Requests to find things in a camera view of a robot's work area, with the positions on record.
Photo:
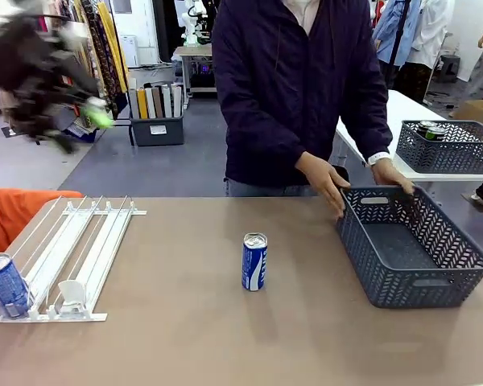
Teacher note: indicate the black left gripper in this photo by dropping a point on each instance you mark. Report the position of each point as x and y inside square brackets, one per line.
[28, 72]

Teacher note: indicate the blue Pocari Sweat can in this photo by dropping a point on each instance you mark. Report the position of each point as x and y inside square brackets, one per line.
[253, 265]
[6, 285]

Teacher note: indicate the grey plastic woven basket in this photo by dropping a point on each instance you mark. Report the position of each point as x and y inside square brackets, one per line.
[406, 289]
[447, 157]

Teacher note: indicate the person's right hand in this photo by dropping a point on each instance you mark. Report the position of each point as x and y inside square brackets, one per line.
[324, 181]

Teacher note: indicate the person's left hand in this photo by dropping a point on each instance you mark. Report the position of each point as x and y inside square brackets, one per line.
[390, 175]

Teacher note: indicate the yellow sample board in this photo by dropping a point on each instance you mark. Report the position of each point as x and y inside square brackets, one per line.
[142, 103]

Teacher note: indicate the grey storage bin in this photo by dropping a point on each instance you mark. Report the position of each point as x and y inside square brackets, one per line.
[157, 130]

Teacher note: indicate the brown sample board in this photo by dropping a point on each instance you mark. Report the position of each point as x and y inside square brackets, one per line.
[158, 102]

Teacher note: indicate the hanging patterned garments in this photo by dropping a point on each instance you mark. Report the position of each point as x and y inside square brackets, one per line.
[104, 48]

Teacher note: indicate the white air purifier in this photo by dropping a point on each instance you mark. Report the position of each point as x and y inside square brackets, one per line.
[129, 50]

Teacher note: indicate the orange cloth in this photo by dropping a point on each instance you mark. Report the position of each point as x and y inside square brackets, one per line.
[8, 213]

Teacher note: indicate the metal workbench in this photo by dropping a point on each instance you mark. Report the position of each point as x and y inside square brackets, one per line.
[197, 52]

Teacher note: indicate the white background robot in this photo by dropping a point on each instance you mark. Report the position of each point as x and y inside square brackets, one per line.
[192, 22]

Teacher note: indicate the person in dark purple jacket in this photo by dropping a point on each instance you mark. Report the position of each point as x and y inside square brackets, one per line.
[290, 80]

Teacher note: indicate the white wristwatch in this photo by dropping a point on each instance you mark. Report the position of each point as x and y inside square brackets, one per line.
[378, 158]

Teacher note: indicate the white side table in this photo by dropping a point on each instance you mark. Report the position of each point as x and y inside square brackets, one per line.
[402, 108]

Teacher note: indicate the black stand pole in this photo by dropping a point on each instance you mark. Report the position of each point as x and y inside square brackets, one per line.
[396, 44]

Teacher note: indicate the black step stool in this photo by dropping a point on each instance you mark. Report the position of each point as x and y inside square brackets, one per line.
[451, 66]

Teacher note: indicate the cardboard box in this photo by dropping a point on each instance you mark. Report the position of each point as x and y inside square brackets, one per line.
[479, 110]

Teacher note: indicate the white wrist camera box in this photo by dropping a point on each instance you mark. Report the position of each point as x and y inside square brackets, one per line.
[74, 38]

